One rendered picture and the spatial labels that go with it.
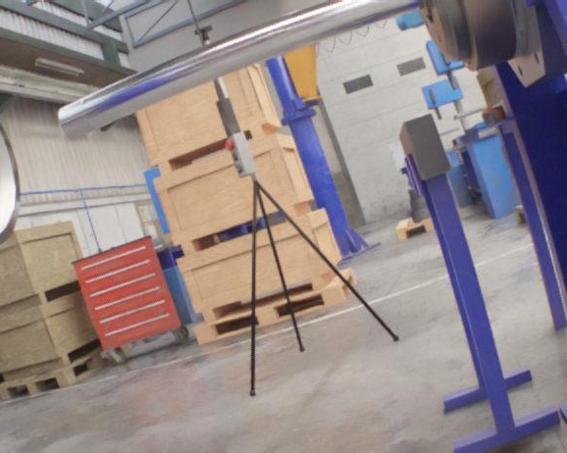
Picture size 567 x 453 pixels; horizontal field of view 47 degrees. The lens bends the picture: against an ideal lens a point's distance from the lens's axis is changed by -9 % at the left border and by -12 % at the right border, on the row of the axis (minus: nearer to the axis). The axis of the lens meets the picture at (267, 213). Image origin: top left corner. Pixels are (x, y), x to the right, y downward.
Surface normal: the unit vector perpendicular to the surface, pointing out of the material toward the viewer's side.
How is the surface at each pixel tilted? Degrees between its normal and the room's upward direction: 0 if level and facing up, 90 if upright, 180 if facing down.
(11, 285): 90
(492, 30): 138
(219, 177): 90
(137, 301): 90
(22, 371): 90
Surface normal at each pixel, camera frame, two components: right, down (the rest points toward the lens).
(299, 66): -0.64, 0.22
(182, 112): -0.18, 0.06
